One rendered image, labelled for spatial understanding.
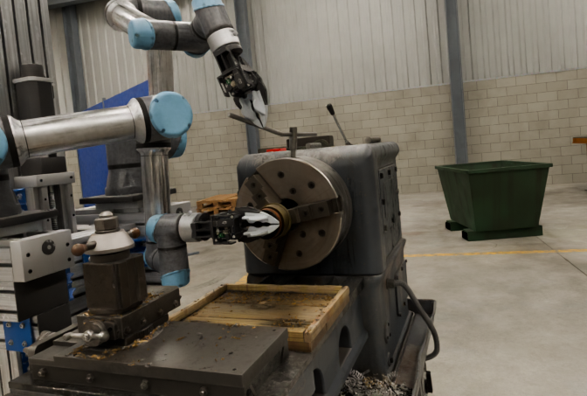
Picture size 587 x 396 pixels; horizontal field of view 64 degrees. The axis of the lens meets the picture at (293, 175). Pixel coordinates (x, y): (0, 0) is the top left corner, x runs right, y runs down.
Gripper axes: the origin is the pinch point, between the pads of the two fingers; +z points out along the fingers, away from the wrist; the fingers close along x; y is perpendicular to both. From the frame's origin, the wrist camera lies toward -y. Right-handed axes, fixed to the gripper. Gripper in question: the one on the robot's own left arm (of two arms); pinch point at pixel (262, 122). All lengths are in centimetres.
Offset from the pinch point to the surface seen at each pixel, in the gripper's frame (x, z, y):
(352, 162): 10.9, 17.4, -25.3
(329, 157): 4.9, 13.3, -26.1
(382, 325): -2, 66, -27
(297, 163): 0.7, 12.1, -9.8
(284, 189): -5.9, 17.0, -9.8
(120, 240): -12, 16, 49
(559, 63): 267, -33, -1045
